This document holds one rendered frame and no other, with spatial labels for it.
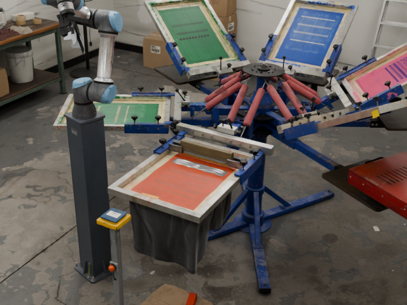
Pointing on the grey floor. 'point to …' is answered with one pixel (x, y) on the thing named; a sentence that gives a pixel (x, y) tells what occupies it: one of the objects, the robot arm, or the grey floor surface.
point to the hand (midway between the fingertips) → (80, 49)
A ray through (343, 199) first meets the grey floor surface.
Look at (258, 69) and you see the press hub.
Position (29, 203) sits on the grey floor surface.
